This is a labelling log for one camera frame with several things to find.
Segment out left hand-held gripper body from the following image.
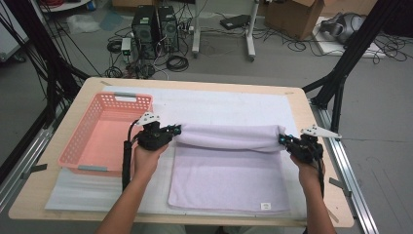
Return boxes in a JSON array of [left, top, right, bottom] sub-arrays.
[[134, 111, 174, 151]]

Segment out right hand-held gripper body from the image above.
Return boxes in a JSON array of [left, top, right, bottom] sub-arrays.
[[285, 125, 343, 164]]

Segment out pink plastic basket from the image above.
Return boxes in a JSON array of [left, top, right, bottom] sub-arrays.
[[57, 92, 154, 178]]

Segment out lavender printed towel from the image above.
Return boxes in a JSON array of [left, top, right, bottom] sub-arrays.
[[167, 123, 292, 215]]

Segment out person's right hand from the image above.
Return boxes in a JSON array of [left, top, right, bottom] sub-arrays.
[[289, 154, 323, 193]]

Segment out person's left hand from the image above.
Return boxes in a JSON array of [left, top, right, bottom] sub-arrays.
[[132, 142, 170, 183]]

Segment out white grid mat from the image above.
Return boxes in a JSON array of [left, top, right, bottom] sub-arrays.
[[44, 85, 318, 219]]

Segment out thin wooden stick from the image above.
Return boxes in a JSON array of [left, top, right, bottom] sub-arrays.
[[326, 208, 341, 224]]

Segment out small white box device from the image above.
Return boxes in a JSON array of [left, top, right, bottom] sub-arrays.
[[120, 37, 132, 63]]

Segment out person's grey trousers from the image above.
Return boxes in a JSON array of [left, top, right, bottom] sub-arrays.
[[142, 224, 286, 234]]

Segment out black computer tower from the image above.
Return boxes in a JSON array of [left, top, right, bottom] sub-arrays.
[[157, 5, 180, 54], [131, 5, 160, 60]]

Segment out white floor board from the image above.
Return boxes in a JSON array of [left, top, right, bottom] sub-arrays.
[[313, 16, 388, 59]]

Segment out white metal stand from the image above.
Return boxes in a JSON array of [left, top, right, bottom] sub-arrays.
[[191, 0, 261, 62]]

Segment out brown cardboard box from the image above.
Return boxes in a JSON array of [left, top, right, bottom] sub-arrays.
[[264, 0, 325, 42]]

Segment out grey padded headset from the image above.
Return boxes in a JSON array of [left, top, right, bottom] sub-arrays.
[[319, 12, 366, 45]]

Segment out flat black device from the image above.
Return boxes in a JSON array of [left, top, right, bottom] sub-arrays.
[[219, 14, 252, 31]]

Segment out flat brown cardboard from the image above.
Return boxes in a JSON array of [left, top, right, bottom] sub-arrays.
[[111, 0, 161, 10]]

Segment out clear plastic bag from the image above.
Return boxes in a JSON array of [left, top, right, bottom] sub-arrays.
[[66, 13, 100, 35]]

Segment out white round table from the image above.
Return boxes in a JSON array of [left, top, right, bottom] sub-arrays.
[[38, 0, 93, 14]]

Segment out white cabinet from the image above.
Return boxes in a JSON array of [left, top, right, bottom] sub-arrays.
[[0, 0, 30, 62]]

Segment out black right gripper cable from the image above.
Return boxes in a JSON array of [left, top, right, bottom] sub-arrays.
[[312, 151, 326, 200]]

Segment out aluminium rail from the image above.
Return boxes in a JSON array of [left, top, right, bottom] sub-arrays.
[[0, 106, 66, 213], [310, 100, 380, 234]]

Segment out grey rail clamp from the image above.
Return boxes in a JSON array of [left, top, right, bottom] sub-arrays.
[[20, 163, 49, 180], [328, 176, 354, 198]]

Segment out black cable coil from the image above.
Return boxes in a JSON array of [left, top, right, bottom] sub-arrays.
[[106, 39, 123, 55], [166, 55, 190, 73]]

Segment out black frame strut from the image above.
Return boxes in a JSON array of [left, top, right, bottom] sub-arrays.
[[301, 0, 403, 142], [3, 0, 91, 129]]

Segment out tangled black floor cables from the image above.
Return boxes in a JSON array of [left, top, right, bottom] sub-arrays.
[[371, 32, 410, 65]]

